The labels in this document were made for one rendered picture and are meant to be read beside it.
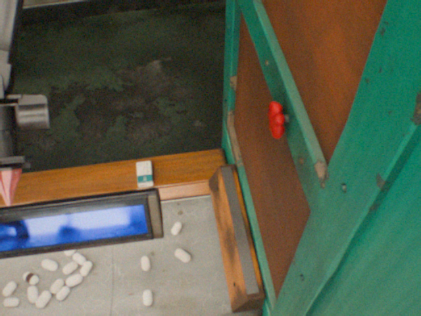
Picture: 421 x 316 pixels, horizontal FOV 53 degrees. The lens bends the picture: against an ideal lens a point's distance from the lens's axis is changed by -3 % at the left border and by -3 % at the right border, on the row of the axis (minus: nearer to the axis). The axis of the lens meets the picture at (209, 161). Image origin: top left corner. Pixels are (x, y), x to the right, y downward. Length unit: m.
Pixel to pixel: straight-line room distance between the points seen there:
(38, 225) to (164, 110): 1.65
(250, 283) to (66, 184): 0.50
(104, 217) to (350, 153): 0.38
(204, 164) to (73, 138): 1.23
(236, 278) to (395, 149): 0.58
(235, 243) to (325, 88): 0.48
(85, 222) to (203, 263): 0.39
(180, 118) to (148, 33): 0.72
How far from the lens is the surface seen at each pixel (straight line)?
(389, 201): 0.33
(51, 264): 0.98
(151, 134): 2.12
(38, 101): 0.95
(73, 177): 1.08
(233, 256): 0.84
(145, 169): 1.03
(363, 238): 0.38
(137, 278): 0.95
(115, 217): 0.62
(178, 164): 1.05
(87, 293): 0.96
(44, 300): 0.96
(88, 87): 2.42
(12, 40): 0.97
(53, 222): 0.63
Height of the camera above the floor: 1.61
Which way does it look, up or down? 53 degrees down
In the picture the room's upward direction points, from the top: straight up
